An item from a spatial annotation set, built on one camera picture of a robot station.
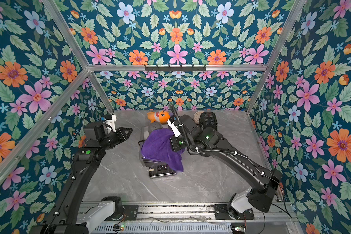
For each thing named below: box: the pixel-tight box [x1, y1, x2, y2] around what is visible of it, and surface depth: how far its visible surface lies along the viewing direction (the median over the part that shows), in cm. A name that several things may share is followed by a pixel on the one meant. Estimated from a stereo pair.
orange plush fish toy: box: [146, 110, 171, 124], surface depth 109 cm
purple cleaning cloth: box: [140, 128, 185, 172], surface depth 65 cm
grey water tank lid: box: [147, 121, 163, 134], surface depth 72 cm
